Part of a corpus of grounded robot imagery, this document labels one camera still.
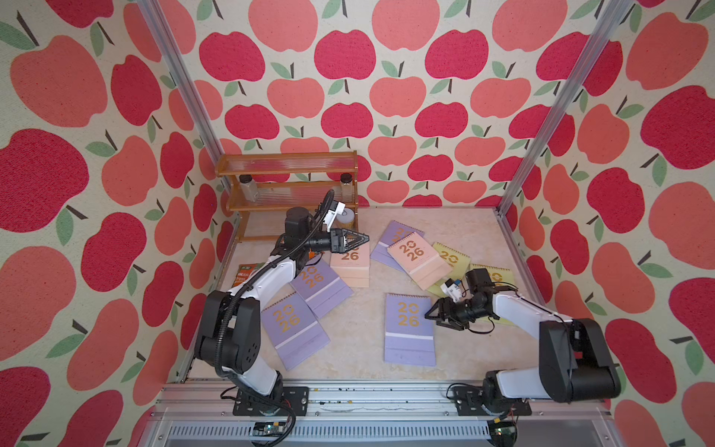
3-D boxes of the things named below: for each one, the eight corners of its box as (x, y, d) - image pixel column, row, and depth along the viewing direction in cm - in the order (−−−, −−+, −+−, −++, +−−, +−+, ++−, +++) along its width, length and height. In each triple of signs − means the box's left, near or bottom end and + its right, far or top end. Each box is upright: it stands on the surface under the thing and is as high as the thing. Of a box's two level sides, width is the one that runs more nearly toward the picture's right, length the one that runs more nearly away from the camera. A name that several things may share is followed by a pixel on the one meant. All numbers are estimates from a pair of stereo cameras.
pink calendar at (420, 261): (423, 291, 97) (424, 288, 96) (386, 249, 109) (387, 246, 107) (451, 273, 102) (453, 269, 101) (413, 235, 114) (414, 231, 112)
